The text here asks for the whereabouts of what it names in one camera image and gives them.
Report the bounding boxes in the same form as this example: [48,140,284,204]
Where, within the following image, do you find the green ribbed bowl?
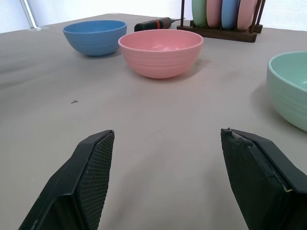
[266,50,307,133]

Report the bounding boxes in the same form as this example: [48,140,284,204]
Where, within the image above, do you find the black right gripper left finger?
[18,129,115,230]

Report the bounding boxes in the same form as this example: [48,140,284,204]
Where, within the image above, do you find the green plate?
[191,0,208,28]

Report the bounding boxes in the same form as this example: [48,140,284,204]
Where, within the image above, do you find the pink plate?
[236,0,259,31]
[205,0,224,28]

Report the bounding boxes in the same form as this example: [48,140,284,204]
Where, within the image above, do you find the pink ribbed bowl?
[118,30,204,80]

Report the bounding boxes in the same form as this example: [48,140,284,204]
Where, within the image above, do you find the white metal pole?
[19,0,42,31]

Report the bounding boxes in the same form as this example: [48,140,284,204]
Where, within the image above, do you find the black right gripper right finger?
[220,128,307,230]

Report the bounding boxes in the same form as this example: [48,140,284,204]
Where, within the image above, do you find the blue plate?
[221,0,241,30]

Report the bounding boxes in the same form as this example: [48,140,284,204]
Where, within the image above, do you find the dark wooden plate rack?
[177,0,267,44]

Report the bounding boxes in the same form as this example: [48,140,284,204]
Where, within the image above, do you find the black and red screwdriver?
[133,17,186,33]

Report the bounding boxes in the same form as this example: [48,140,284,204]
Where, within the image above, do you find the blue ribbed bowl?
[62,20,128,57]

